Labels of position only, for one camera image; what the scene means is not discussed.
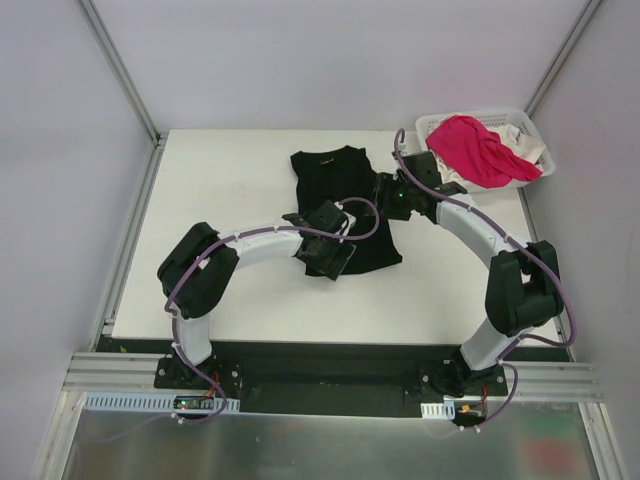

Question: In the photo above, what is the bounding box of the black daisy print t-shirt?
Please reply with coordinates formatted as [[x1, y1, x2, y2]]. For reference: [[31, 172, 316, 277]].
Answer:
[[290, 145, 403, 275]]

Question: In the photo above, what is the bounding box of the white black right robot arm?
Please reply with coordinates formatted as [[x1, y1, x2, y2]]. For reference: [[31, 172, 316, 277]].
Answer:
[[372, 152, 564, 397]]

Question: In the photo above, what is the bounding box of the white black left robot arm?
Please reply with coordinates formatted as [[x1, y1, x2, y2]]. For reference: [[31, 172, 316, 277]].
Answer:
[[157, 201, 357, 389]]

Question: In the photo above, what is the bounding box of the pink t-shirt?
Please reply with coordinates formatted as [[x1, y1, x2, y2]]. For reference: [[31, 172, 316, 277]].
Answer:
[[426, 115, 541, 189]]

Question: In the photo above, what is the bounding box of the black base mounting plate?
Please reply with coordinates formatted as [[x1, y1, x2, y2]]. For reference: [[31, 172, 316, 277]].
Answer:
[[154, 341, 507, 418]]

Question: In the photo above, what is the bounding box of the white cream t-shirt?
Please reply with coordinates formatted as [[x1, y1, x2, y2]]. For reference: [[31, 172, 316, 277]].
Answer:
[[492, 124, 546, 165]]

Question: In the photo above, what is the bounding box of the white plastic basket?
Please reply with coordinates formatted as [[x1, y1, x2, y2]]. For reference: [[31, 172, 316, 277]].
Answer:
[[415, 108, 556, 178]]

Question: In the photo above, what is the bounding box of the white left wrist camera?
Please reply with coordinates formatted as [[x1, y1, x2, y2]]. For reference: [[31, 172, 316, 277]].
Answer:
[[334, 202, 357, 236]]

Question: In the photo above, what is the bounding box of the white right cable duct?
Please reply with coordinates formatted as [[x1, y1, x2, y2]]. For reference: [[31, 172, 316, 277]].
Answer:
[[420, 400, 456, 421]]

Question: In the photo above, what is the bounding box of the white cable duct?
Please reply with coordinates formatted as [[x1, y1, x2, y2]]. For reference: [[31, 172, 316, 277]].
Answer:
[[420, 400, 456, 421], [84, 392, 240, 415]]

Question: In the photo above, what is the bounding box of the left table edge rail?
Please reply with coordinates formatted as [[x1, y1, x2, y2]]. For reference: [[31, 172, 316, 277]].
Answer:
[[87, 132, 169, 351]]

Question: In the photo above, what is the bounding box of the white left cable duct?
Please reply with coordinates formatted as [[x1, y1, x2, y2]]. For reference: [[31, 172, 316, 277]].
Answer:
[[84, 392, 240, 415]]

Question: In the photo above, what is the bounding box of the front aluminium rail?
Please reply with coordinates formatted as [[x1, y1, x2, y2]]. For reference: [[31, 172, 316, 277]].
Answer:
[[63, 347, 603, 402]]

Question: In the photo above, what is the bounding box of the right aluminium frame post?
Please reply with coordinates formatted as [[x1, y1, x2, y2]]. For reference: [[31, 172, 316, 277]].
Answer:
[[524, 0, 608, 117]]

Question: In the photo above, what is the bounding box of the aluminium frame post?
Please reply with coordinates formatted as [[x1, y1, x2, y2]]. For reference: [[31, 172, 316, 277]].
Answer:
[[524, 0, 608, 117], [75, 0, 162, 146]]

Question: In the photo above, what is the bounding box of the left aluminium frame post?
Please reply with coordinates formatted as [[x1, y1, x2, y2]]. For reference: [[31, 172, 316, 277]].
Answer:
[[75, 0, 162, 146]]

